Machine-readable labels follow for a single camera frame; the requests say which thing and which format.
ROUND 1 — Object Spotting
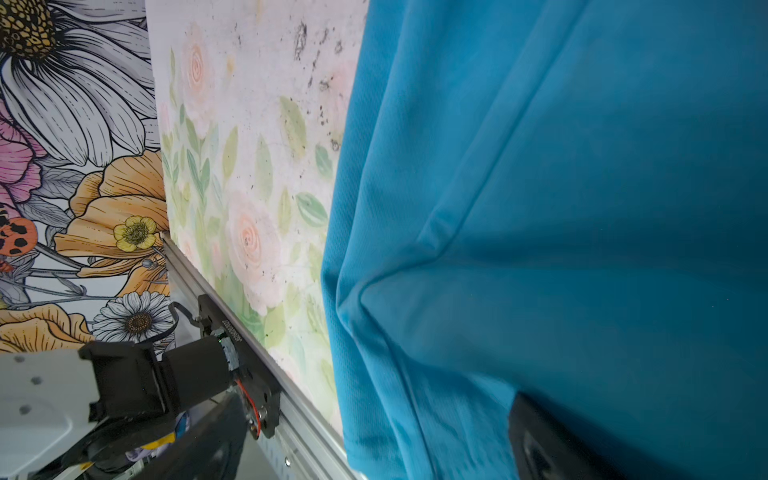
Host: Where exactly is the aluminium front rail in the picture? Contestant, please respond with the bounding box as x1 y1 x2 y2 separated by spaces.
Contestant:
162 234 365 479

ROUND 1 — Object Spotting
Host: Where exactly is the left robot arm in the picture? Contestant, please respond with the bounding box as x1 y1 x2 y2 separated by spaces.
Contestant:
1 337 232 479

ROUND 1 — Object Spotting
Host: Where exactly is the blue t-shirt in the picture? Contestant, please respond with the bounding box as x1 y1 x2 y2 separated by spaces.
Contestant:
321 1 767 479

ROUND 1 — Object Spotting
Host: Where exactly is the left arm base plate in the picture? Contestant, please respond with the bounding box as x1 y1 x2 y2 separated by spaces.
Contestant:
197 294 283 439

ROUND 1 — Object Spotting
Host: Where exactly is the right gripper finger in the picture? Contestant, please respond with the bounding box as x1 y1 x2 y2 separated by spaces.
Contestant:
509 394 624 480

